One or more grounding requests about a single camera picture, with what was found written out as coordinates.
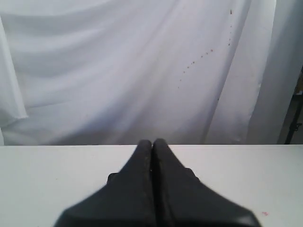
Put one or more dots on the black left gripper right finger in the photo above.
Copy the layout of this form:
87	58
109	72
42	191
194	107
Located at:
182	200

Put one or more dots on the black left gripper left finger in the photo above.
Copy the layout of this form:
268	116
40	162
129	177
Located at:
125	201

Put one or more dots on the black tripod stand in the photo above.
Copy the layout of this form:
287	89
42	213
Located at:
295	125

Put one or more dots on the white backdrop cloth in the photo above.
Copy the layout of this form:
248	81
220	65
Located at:
90	72

